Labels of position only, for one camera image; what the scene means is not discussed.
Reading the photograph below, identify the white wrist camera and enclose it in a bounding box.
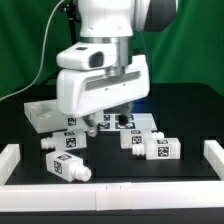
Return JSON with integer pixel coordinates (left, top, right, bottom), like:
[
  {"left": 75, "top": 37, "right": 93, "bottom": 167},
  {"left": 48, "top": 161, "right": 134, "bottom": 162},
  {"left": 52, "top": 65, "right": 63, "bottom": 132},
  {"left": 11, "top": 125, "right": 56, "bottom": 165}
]
[{"left": 56, "top": 42, "right": 116, "bottom": 71}]

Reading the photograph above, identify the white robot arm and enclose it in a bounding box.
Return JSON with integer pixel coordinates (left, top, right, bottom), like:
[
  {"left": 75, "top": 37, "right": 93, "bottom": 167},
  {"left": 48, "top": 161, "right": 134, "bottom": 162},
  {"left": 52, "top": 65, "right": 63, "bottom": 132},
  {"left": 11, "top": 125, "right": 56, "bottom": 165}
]
[{"left": 56, "top": 0, "right": 178, "bottom": 137}]

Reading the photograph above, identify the grey cable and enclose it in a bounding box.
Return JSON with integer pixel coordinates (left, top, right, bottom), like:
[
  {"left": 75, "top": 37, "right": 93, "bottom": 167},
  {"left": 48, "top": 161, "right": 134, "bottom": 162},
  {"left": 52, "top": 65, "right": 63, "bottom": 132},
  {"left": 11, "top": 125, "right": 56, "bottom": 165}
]
[{"left": 0, "top": 0, "right": 66, "bottom": 103}]

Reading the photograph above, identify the white U-shaped fence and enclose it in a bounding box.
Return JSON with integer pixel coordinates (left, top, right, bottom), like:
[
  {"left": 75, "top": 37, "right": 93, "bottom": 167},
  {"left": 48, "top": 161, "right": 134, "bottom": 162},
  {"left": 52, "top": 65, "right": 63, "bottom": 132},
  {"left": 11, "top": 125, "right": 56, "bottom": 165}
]
[{"left": 0, "top": 144, "right": 224, "bottom": 212}]

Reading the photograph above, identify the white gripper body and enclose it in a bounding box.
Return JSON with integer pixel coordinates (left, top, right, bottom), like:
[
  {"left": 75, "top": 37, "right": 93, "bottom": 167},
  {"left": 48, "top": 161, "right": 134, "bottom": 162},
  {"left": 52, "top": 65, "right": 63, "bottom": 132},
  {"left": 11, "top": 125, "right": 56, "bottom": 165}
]
[{"left": 57, "top": 55, "right": 150, "bottom": 118}]

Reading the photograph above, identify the black camera stand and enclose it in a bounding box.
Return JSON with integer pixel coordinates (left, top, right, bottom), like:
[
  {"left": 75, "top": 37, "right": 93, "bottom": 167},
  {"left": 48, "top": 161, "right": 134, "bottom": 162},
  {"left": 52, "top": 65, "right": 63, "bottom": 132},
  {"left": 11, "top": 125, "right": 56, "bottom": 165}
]
[{"left": 59, "top": 0, "right": 80, "bottom": 45}]

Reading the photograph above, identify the white marker sheet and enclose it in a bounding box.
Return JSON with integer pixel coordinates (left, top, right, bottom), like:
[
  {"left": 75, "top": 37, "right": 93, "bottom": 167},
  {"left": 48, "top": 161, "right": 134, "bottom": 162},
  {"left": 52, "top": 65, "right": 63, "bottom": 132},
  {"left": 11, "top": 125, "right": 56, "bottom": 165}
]
[{"left": 99, "top": 113, "right": 157, "bottom": 132}]

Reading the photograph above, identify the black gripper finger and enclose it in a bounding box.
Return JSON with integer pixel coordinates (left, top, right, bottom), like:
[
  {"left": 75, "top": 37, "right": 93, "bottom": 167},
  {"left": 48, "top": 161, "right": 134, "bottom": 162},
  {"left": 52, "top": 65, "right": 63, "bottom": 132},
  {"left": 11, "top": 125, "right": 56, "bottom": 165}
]
[
  {"left": 119, "top": 102, "right": 133, "bottom": 126},
  {"left": 83, "top": 114, "right": 98, "bottom": 137}
]

